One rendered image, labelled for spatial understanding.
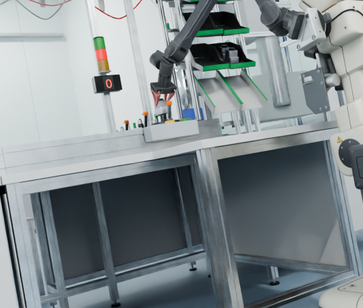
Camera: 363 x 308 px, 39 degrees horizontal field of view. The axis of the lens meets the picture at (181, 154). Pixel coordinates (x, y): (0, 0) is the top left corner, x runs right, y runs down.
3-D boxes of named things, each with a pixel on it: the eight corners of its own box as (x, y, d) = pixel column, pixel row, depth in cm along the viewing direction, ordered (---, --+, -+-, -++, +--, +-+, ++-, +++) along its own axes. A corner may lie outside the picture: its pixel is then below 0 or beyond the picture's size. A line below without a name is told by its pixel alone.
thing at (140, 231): (331, 239, 409) (311, 134, 411) (62, 321, 305) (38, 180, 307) (300, 237, 442) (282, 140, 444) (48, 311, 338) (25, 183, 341)
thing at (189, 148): (369, 121, 217) (368, 115, 217) (203, 148, 166) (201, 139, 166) (257, 144, 275) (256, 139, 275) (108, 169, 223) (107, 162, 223)
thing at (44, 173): (338, 128, 236) (337, 121, 236) (3, 184, 166) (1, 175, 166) (192, 158, 361) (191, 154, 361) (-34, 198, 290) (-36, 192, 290)
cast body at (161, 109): (170, 112, 223) (167, 96, 223) (161, 113, 221) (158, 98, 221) (162, 116, 230) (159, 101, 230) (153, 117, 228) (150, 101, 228)
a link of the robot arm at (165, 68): (165, 63, 210) (176, 62, 213) (156, 57, 215) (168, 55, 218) (162, 79, 214) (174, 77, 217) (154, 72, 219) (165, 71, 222)
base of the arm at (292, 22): (297, 14, 168) (321, 15, 175) (281, 7, 173) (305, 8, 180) (290, 40, 172) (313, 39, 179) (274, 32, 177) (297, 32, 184)
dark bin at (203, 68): (229, 68, 233) (229, 52, 230) (203, 71, 228) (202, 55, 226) (205, 57, 257) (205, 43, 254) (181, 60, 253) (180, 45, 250)
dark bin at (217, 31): (223, 34, 233) (222, 18, 230) (196, 36, 229) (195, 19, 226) (199, 26, 257) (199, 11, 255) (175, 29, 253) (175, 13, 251)
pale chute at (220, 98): (239, 110, 230) (241, 102, 227) (212, 114, 226) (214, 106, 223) (216, 77, 250) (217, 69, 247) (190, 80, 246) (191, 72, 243)
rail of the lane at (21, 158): (223, 140, 216) (219, 115, 216) (7, 175, 174) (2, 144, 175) (216, 142, 221) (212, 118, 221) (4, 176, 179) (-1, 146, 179)
